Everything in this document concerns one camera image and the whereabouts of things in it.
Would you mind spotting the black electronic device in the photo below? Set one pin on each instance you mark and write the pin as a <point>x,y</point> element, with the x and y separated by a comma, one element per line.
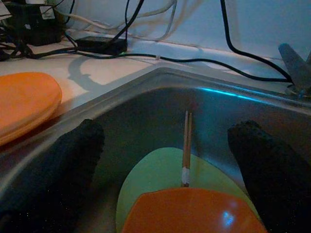
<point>36,26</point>

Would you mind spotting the black power adapter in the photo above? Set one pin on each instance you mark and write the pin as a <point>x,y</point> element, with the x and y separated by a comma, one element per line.
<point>97,44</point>

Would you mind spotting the orange plastic plate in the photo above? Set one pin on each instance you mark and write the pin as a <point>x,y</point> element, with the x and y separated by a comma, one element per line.
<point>24,97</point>

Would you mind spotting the stainless steel sink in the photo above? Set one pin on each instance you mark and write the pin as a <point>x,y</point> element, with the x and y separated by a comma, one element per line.
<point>145,116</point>

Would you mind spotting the orange plastic bowl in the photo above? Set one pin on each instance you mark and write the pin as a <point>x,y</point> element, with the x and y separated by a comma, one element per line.
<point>189,211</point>

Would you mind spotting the wooden chopstick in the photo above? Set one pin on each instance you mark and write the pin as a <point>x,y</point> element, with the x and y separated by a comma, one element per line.
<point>185,145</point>

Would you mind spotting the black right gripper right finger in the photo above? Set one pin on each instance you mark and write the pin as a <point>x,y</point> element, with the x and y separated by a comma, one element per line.
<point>274,174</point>

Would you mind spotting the green plastic plate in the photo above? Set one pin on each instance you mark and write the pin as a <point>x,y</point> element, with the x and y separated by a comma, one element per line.
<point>155,174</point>

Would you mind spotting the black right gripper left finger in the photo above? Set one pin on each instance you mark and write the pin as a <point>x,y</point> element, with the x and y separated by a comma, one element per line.
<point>60,174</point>

